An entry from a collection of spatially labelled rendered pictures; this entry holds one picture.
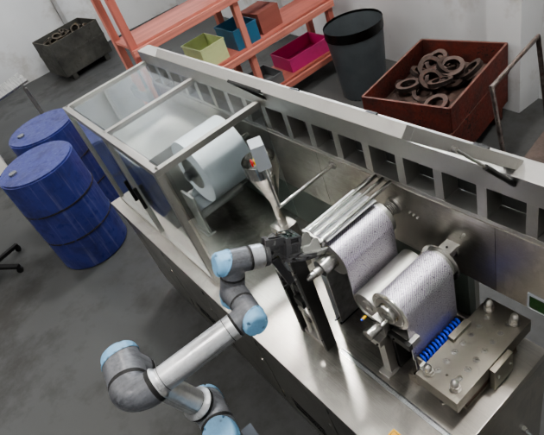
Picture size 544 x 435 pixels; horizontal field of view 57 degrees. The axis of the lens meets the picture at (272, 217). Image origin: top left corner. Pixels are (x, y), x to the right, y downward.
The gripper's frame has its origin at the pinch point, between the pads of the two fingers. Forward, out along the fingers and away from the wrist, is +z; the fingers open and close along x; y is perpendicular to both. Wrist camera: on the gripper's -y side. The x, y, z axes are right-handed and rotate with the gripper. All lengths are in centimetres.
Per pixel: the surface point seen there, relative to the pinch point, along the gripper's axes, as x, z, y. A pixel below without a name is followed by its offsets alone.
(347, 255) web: 2.1, 11.4, -5.4
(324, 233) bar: 8.8, 6.4, 1.0
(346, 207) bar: 10.6, 16.4, 8.0
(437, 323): -14.3, 37.1, -30.0
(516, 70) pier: 163, 272, 37
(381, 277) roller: 0.3, 24.2, -15.9
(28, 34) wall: 868, -66, 98
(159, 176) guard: 69, -34, 14
